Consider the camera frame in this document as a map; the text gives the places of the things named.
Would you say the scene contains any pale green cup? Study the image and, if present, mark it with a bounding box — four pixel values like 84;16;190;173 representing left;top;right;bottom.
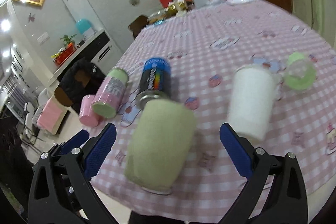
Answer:
124;99;197;196

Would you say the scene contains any pink cup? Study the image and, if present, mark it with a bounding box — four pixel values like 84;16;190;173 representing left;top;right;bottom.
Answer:
79;94;101;127

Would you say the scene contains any white paper cup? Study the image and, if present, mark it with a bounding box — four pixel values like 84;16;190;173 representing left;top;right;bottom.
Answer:
227;64;277;144

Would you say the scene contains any small green clear cup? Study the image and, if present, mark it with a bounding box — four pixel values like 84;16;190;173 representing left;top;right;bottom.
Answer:
283;52;317;91

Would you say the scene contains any pink towel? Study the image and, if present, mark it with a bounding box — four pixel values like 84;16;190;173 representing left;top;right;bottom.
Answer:
37;99;62;133

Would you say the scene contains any pink green labelled can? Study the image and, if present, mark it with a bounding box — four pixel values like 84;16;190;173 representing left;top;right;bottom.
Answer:
91;68;129;119

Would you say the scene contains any black jacket on chair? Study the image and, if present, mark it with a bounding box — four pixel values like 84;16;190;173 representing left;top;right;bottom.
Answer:
54;57;105;114

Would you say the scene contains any red basket with items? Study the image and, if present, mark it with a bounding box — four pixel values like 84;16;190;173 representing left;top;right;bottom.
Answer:
51;43;76;67

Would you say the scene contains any pink checked tablecloth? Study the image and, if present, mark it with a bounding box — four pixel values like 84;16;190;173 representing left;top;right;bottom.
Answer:
92;0;335;223

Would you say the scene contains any white sideboard cabinet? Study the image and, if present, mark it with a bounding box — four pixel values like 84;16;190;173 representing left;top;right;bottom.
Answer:
46;30;123;88

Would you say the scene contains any potted green plant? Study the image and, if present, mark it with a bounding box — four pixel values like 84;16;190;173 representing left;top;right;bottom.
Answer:
60;34;76;47

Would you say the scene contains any blue black metal can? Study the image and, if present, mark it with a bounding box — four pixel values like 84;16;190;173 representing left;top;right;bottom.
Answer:
135;57;171;110

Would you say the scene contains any blue white humidifier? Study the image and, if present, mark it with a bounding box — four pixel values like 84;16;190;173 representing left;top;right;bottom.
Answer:
75;19;95;39

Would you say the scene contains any brown chair left far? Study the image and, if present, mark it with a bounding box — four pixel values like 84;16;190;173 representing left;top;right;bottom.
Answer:
128;15;148;39

